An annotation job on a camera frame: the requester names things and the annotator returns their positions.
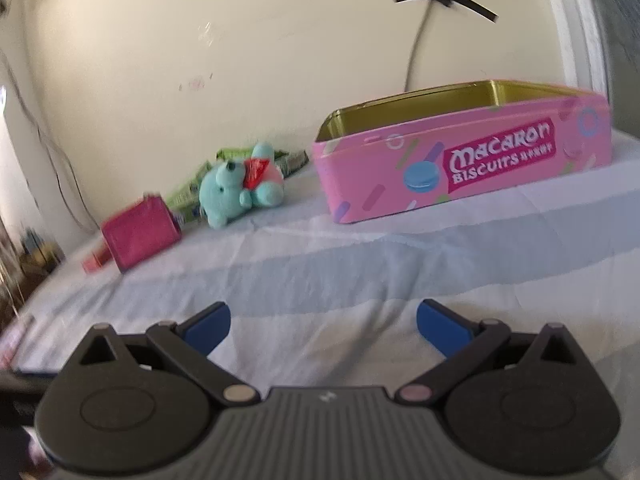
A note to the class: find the magenta wallet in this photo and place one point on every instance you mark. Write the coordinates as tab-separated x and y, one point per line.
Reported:
140	232

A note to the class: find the teal plush bear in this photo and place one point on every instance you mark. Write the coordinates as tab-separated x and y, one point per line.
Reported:
220	195

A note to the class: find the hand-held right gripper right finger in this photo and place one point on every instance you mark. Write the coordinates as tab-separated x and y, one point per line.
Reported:
442	327

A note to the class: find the striped bed sheet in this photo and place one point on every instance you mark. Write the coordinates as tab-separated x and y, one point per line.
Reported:
300	270

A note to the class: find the green medicine box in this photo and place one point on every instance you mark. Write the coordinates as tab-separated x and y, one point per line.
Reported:
185	192

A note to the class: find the small red box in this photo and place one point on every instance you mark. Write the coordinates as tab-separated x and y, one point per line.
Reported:
95	260

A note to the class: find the white framed patterned window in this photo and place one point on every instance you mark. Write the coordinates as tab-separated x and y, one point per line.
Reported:
580	20

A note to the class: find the pink biscuit tin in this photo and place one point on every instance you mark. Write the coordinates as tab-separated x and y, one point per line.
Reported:
380	180

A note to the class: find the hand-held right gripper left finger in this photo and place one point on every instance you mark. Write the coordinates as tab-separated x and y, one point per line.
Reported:
210	327

